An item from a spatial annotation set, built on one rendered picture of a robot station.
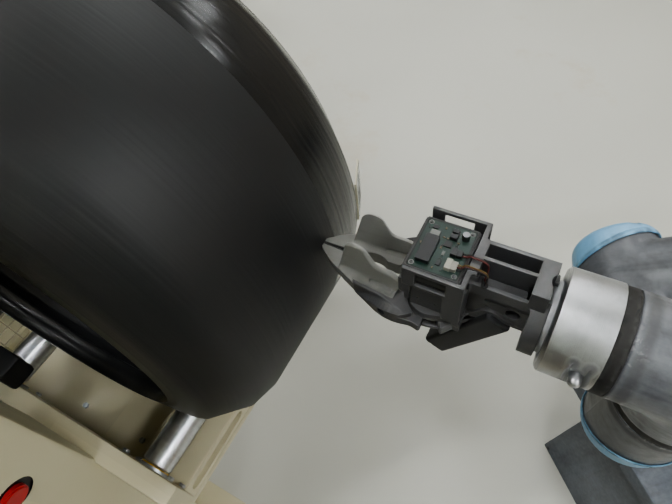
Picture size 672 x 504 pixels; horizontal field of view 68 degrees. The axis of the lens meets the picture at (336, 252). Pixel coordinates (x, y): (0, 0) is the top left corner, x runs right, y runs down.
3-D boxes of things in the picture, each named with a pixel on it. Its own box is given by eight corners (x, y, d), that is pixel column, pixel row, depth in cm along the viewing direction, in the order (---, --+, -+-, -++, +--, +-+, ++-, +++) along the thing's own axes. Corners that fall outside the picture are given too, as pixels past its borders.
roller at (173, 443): (164, 480, 72) (166, 482, 68) (137, 463, 72) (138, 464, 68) (289, 291, 89) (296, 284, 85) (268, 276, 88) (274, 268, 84)
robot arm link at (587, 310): (600, 318, 46) (574, 413, 41) (544, 298, 47) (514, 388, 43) (636, 261, 38) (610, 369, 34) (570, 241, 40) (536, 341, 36)
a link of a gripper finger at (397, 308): (368, 254, 48) (455, 286, 45) (369, 265, 49) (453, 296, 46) (345, 293, 46) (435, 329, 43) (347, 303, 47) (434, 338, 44)
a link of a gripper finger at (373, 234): (333, 190, 48) (424, 219, 45) (339, 228, 53) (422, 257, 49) (317, 213, 46) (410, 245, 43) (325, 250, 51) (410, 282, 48)
